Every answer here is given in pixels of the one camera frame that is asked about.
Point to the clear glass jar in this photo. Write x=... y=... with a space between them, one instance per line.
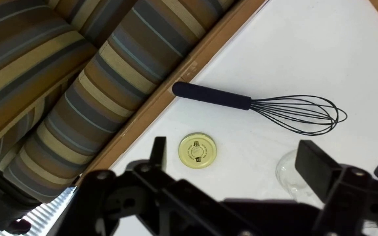
x=291 y=177

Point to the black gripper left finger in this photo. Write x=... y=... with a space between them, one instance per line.
x=157 y=152

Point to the yellow metal jar lid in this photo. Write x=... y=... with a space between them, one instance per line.
x=197 y=149

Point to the white window blinds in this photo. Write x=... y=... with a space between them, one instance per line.
x=44 y=214

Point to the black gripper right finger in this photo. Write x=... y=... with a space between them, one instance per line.
x=315 y=164

